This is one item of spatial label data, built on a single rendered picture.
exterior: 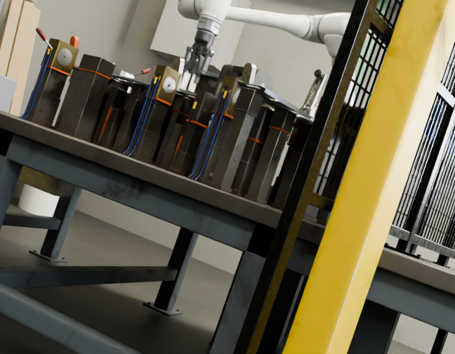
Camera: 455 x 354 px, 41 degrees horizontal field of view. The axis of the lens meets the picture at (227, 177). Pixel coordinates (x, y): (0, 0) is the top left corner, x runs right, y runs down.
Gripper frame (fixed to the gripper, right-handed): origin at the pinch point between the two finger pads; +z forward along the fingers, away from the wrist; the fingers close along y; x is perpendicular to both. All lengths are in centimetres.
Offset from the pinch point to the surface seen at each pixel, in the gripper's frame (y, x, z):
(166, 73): 8.8, -21.0, 2.5
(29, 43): -250, 80, -18
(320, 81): 47, 16, -14
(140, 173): 54, -61, 37
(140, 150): 8.6, -20.7, 31.3
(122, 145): -19.0, -4.9, 31.4
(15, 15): -243, 58, -31
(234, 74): 7.3, 15.6, -10.4
